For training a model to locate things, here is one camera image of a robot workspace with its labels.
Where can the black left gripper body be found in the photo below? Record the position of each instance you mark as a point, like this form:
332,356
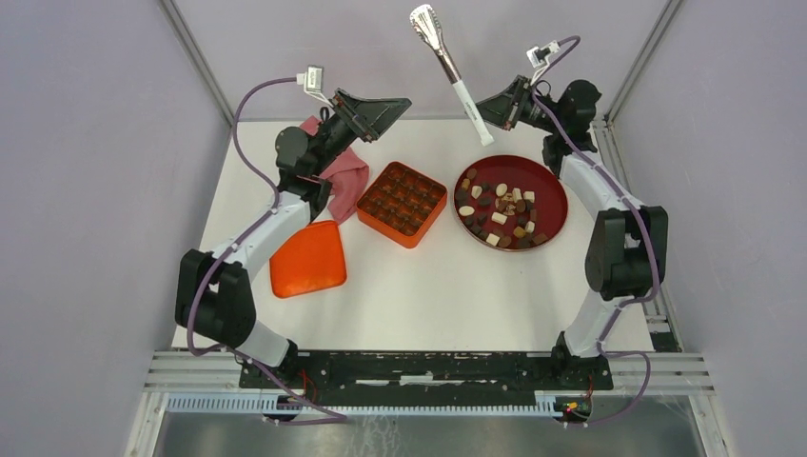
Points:
334,137

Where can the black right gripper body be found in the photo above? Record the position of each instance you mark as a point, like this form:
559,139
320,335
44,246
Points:
537,117

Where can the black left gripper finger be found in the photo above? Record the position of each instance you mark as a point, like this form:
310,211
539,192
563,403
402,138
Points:
384,113
353,118

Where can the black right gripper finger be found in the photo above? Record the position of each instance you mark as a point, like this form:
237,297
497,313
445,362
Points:
495,110
513,93

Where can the silver white-handled tongs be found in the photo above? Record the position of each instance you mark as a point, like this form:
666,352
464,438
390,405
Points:
426,24

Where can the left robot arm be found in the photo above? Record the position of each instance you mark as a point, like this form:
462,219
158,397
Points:
214,292

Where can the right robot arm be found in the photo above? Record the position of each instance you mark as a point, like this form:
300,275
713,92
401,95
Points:
625,261

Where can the orange chocolate box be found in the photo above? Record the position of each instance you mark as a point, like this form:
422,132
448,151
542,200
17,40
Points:
402,204

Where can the white square chocolate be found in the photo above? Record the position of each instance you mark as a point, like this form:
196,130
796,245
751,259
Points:
499,218

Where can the pink cloth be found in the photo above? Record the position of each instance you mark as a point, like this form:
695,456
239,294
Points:
349,175

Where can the red round plate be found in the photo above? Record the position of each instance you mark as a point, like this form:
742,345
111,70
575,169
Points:
527,192

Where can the orange box lid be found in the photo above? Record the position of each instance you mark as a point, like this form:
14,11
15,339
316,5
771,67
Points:
311,260

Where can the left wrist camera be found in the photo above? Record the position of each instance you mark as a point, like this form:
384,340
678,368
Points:
311,81

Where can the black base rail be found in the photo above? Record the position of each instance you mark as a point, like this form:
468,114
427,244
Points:
332,378

